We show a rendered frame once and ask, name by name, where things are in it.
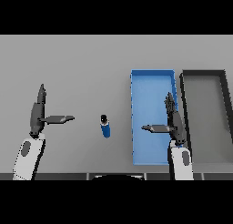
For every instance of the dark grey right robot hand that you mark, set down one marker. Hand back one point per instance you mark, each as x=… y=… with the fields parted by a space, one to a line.
x=176 y=124

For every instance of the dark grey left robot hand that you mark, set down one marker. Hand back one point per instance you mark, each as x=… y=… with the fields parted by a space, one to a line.
x=37 y=115

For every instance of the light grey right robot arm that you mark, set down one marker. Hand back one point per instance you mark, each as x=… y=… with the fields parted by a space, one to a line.
x=181 y=161

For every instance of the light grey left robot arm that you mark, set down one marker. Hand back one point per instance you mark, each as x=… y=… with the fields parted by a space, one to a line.
x=28 y=158

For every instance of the blue bin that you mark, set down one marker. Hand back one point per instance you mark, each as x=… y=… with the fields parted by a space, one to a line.
x=154 y=115

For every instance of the dark grey bin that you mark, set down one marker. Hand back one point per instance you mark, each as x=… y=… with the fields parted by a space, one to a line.
x=209 y=118

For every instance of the blue pipe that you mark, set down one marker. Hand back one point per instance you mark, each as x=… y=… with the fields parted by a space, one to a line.
x=105 y=126

